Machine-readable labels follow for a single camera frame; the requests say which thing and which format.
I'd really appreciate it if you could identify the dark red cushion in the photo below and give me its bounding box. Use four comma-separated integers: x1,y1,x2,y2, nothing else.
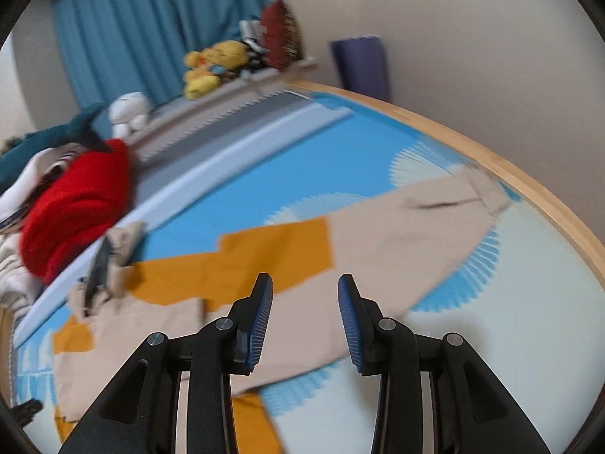
261,0,304,72

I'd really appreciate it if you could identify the blue curtain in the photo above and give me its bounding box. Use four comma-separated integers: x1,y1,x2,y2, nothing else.
50,0,284,110

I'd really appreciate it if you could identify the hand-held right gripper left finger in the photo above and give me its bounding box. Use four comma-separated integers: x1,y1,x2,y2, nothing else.
59,273,275,454

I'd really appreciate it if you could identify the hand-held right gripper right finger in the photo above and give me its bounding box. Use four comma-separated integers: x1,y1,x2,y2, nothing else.
337,274,552,454

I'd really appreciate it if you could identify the red blanket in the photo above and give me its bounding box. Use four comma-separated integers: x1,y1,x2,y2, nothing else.
21,139,136,281

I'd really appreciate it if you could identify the grey headboard shelf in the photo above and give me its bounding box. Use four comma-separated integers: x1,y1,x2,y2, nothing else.
127,57,318,162

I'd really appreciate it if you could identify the yellow plush toy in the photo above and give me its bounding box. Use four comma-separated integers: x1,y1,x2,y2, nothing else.
183,40,251,100

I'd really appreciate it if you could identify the wooden bed frame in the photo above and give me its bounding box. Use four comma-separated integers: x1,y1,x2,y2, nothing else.
287,80,605,290

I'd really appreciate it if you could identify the pile of white clothes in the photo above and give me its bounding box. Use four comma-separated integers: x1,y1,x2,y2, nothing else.
0,148,73,323

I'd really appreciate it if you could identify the teal garment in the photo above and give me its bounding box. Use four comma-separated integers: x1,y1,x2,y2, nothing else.
0,103,112,185

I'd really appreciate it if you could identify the blue and white patterned bedsheet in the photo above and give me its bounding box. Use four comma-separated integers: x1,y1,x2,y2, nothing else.
9,82,595,454

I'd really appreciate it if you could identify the beige and orange jacket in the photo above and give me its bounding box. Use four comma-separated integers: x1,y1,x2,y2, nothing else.
52,165,515,454

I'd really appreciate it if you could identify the black and white plush toy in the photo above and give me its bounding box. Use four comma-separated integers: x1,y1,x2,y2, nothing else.
238,19,273,77

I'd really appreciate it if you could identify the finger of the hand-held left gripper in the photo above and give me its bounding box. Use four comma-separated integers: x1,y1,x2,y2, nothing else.
9,399,44,425

